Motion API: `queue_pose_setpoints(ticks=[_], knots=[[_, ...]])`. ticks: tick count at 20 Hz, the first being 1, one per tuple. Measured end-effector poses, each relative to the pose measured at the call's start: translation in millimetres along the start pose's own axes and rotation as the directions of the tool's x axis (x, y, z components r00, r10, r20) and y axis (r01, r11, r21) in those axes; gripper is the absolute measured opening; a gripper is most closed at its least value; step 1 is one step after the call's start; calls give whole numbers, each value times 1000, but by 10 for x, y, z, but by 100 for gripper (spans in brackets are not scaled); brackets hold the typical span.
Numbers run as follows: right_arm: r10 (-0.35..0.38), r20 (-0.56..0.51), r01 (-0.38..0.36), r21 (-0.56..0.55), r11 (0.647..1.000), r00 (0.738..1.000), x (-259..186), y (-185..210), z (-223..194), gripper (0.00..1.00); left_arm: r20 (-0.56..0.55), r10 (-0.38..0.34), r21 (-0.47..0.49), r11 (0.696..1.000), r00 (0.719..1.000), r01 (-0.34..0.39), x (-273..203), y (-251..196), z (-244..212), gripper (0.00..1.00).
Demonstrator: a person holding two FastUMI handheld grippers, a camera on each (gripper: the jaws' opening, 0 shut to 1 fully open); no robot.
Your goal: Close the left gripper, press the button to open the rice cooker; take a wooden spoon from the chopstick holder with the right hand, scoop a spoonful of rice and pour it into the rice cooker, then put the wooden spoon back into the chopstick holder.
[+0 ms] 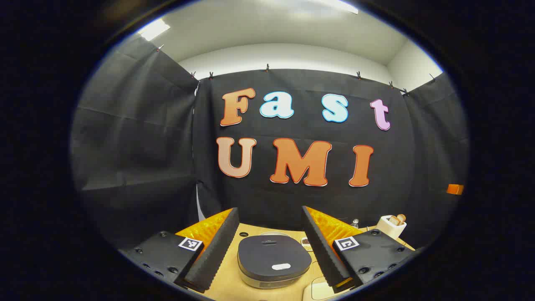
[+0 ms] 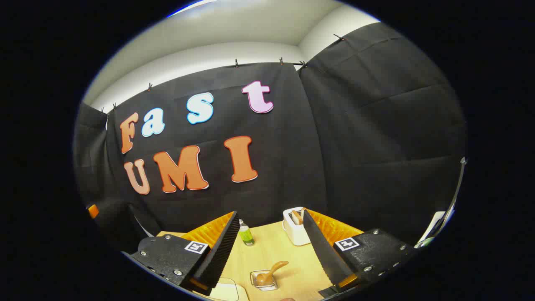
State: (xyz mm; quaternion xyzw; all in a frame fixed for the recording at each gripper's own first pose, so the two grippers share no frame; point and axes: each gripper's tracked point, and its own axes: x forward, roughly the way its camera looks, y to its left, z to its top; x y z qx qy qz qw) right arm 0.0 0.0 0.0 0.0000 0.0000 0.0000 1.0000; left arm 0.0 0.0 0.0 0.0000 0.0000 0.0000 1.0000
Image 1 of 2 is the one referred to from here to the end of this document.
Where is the dark grey rice cooker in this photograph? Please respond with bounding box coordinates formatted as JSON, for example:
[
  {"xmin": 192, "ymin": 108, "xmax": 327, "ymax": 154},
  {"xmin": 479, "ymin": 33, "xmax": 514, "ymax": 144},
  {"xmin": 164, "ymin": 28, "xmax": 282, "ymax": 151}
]
[{"xmin": 237, "ymin": 235, "xmax": 313, "ymax": 289}]

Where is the ceiling light panel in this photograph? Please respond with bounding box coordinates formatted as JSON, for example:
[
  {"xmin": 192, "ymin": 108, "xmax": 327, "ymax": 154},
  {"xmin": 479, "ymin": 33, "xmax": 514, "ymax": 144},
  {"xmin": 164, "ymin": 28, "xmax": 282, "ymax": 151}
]
[{"xmin": 138, "ymin": 18, "xmax": 171, "ymax": 42}]

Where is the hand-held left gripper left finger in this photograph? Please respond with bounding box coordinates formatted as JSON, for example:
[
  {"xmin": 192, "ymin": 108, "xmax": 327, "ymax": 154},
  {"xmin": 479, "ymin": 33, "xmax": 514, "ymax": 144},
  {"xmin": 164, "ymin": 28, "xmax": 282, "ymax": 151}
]
[{"xmin": 119, "ymin": 207, "xmax": 240, "ymax": 293}]

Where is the white toaster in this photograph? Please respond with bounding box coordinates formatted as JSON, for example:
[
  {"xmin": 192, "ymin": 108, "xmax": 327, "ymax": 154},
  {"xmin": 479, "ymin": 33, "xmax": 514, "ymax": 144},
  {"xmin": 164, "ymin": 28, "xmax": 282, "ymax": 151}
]
[{"xmin": 375, "ymin": 214, "xmax": 407, "ymax": 240}]

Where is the black backdrop cloth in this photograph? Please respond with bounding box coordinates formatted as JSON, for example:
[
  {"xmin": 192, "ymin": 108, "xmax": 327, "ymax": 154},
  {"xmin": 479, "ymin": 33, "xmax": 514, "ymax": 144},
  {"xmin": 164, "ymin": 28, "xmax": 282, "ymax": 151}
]
[{"xmin": 70, "ymin": 36, "xmax": 469, "ymax": 251}]

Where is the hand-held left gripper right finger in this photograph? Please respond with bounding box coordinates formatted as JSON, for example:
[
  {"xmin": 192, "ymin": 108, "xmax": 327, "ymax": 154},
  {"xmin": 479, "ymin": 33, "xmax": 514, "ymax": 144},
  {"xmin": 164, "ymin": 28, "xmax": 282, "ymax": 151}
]
[{"xmin": 301, "ymin": 205, "xmax": 417, "ymax": 293}]

